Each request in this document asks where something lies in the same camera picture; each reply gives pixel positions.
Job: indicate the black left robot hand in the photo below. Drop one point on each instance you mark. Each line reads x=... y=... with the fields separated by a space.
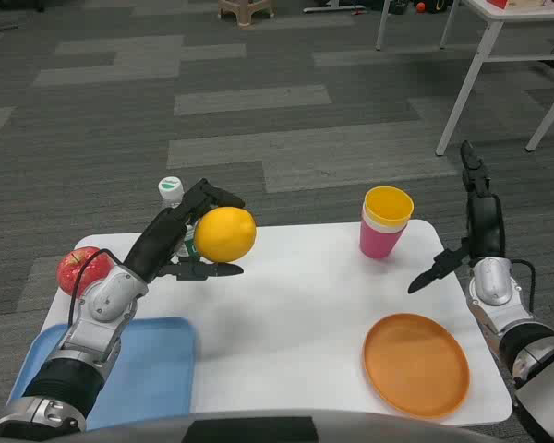
x=159 y=240

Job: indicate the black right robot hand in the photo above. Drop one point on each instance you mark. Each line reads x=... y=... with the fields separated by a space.
x=485 y=226

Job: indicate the yellow lemon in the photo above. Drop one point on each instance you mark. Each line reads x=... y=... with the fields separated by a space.
x=225 y=235

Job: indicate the blue rectangle plate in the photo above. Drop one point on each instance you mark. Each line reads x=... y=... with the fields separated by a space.
x=152 y=369

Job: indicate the round orange plate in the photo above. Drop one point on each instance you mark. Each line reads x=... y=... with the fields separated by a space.
x=415 y=367

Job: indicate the clear water bottle green label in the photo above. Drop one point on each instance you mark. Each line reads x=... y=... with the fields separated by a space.
x=172 y=194

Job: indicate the red apple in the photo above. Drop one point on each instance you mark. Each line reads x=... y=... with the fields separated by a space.
x=80 y=272

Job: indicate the yellow plastic cup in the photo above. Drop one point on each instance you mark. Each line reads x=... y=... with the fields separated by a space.
x=390 y=207

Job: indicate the white plastic cup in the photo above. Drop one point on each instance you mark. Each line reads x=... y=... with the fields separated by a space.
x=374 y=223

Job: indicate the silver robot chest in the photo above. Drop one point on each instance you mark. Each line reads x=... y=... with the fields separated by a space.
x=268 y=427

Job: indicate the white table leg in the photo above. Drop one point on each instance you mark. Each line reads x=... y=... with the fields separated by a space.
x=382 y=25

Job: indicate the orange ball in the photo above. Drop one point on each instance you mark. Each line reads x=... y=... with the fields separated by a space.
x=420 y=7

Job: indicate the beige plastic stool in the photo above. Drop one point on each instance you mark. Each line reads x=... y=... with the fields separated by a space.
x=246 y=10

